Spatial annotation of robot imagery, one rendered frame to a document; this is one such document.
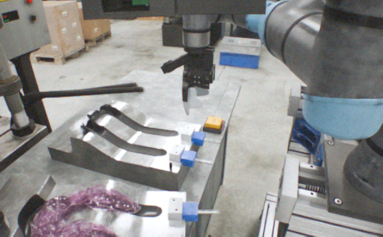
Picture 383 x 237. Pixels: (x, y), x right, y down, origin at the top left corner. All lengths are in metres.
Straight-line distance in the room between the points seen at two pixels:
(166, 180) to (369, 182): 0.52
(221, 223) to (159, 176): 1.00
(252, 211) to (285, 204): 1.22
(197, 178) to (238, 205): 1.01
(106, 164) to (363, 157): 0.71
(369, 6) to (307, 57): 0.07
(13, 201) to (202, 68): 0.61
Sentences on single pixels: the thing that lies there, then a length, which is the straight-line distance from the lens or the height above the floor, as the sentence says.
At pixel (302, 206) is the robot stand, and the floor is 0.97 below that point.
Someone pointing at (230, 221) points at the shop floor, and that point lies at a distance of 1.76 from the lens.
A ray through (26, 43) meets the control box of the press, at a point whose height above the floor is 1.11.
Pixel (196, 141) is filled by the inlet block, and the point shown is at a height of 0.89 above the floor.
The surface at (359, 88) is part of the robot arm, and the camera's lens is 0.23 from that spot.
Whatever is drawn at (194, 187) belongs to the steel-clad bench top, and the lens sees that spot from 0.84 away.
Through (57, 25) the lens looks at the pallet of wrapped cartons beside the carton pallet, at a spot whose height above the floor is 0.63.
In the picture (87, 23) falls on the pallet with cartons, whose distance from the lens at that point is 5.35.
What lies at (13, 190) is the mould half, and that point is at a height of 0.91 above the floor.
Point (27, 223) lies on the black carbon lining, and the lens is 0.78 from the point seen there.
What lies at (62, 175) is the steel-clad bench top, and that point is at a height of 0.80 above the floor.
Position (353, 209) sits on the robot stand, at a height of 1.04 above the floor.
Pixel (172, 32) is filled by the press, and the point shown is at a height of 0.28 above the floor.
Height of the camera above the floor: 1.42
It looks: 30 degrees down
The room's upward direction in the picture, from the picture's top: straight up
